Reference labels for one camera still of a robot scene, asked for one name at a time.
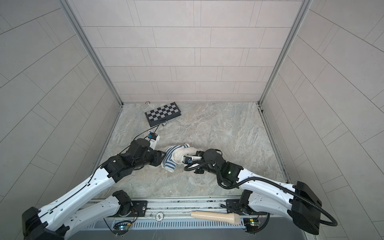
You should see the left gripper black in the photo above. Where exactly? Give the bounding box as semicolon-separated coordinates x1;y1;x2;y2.
132;149;169;171

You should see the blue white striped sweater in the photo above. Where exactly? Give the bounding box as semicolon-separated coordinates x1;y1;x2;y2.
161;144;190;173

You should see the white teddy bear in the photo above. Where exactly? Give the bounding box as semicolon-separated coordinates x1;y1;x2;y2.
172;147;202;165

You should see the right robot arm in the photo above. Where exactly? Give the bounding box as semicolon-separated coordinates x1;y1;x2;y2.
183;149;322;235

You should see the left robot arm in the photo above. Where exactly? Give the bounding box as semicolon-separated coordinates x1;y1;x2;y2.
22;136;166;240

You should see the black white chessboard box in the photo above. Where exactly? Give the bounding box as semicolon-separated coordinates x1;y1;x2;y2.
145;102;182;127

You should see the right circuit board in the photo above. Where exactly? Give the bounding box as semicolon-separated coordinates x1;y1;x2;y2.
243;218;261;234

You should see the circuit board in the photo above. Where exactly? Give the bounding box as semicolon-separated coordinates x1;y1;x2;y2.
243;218;261;234
113;221;133;236

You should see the left circuit board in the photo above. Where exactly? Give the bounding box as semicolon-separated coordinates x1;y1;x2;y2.
113;221;133;236

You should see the black corrugated cable hose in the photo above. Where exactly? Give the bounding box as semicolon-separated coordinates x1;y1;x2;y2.
183;149;338;227

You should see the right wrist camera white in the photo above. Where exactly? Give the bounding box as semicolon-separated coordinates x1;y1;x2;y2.
182;156;202;165

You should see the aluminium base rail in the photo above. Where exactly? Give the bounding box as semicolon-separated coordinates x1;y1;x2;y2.
89;196;301;221

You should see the beige wooden handle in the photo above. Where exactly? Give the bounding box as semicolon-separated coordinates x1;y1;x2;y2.
191;211;241;225

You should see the poker chip on rail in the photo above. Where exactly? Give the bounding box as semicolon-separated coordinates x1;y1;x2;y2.
155;212;164;222

